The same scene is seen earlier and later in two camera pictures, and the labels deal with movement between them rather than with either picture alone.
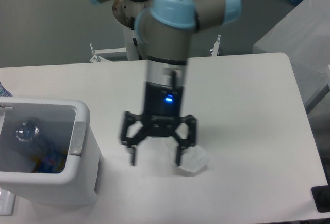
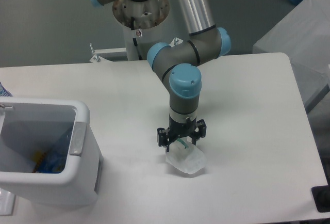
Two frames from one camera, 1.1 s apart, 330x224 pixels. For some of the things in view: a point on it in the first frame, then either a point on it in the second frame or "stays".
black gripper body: x=162 y=109 to x=177 y=130
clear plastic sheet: x=7 y=201 stays
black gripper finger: x=184 y=143 to x=201 y=126
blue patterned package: x=3 y=92 stays
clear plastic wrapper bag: x=193 y=159 stays
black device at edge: x=321 y=195 stays
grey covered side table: x=303 y=35 stays
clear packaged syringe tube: x=28 y=131 to x=56 y=149
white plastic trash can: x=67 y=122 stays
